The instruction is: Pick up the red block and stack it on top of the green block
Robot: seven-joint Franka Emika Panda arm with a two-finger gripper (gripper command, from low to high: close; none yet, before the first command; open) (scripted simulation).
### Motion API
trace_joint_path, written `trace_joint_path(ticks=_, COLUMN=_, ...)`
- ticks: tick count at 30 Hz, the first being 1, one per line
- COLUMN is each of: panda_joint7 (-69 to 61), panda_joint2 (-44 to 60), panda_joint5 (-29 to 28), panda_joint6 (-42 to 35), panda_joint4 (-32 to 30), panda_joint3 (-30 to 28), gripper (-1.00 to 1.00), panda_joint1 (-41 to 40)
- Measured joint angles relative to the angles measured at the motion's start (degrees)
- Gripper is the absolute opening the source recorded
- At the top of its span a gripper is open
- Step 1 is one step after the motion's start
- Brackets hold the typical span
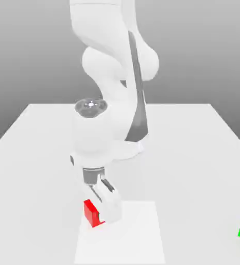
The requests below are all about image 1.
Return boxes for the small red cube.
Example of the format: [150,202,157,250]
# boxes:
[83,199,106,228]

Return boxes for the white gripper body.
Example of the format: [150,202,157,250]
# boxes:
[83,178,123,224]

